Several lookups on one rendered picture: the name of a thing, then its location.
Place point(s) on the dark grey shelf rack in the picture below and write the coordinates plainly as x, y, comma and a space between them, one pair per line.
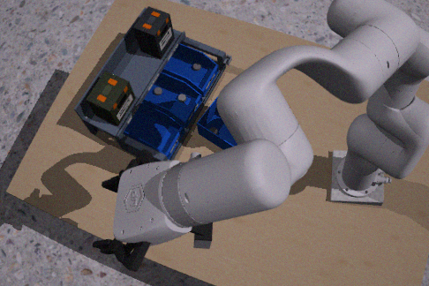
142, 70

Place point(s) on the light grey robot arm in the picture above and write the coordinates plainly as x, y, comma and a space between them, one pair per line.
254, 176

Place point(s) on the blue bin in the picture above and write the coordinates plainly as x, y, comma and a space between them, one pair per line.
211, 118
155, 129
180, 66
168, 101

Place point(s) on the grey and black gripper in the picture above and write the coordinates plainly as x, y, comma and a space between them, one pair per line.
140, 220

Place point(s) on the black case with orange latches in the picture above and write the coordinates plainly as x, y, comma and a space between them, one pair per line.
154, 32

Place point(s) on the dark green case with orange latches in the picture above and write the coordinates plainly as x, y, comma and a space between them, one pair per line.
111, 98

